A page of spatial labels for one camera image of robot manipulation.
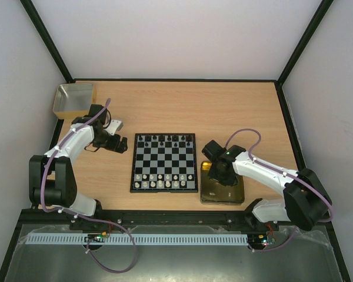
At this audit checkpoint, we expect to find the gold metal tin tray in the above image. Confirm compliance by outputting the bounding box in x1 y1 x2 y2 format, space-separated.
200 161 245 205

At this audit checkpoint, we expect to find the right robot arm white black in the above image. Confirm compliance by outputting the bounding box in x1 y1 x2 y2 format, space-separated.
202 140 332 231

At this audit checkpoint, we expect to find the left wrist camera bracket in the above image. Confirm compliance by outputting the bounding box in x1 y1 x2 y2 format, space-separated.
105 119 124 136

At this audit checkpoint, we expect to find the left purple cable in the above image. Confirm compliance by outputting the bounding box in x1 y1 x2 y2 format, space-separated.
39 98 138 273

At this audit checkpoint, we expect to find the black frame post left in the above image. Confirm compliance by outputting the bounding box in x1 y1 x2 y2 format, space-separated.
20 0 74 83

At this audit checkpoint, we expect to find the black frame post right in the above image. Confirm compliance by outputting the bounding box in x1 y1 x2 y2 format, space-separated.
277 0 334 85

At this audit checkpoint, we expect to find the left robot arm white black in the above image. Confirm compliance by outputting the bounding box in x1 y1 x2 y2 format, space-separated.
29 99 128 217

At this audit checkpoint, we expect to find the black mounting rail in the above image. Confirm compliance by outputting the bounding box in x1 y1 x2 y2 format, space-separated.
17 209 279 233

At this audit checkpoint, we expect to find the black and white chessboard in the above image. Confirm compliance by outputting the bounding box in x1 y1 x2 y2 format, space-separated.
130 133 198 193

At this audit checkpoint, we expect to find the grey slotted cable duct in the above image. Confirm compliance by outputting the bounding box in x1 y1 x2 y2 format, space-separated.
25 233 248 246

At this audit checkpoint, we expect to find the black frame post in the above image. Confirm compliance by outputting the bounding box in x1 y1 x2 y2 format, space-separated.
20 0 74 83
277 0 334 85

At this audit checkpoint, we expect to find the gold metal tin lid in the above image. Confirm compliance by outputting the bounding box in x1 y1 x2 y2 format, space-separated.
52 83 96 120

